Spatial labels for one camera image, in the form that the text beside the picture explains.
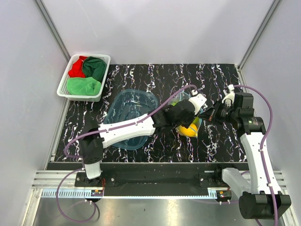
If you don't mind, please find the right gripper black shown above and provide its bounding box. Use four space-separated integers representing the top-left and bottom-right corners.
198 99 238 125

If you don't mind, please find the clear zip top bag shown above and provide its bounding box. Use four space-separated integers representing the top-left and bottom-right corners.
170 90 203 138

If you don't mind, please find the yellow fake lemon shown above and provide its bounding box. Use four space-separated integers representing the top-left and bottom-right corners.
176 123 198 137

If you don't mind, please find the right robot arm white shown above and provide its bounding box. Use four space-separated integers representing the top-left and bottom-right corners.
199 93 292 222

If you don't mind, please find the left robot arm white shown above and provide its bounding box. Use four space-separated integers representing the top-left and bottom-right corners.
79 100 202 186

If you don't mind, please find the black marble pattern mat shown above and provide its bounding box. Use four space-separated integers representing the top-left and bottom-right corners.
51 64 246 162

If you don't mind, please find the blue translucent plastic tub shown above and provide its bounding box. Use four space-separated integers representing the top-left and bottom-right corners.
100 89 159 151

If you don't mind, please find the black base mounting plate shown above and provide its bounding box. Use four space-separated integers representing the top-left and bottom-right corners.
75 163 233 198

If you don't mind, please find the dark green cloth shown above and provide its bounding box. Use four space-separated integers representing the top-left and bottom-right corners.
82 56 107 82

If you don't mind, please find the light green cloth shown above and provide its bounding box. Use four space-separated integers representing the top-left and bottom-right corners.
66 77 101 96

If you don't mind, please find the white plastic basket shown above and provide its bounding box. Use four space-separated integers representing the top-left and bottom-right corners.
57 53 111 102

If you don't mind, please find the red cloth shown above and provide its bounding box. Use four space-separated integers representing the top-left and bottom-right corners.
68 56 87 78

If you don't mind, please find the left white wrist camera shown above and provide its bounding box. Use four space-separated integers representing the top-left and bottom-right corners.
188 89 206 114

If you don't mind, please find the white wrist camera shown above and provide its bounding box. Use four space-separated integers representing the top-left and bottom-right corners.
222 84 235 107
188 89 206 114

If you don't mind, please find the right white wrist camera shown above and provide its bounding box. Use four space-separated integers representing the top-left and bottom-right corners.
222 84 235 107

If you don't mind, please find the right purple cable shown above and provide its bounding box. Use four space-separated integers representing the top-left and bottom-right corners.
232 84 280 226

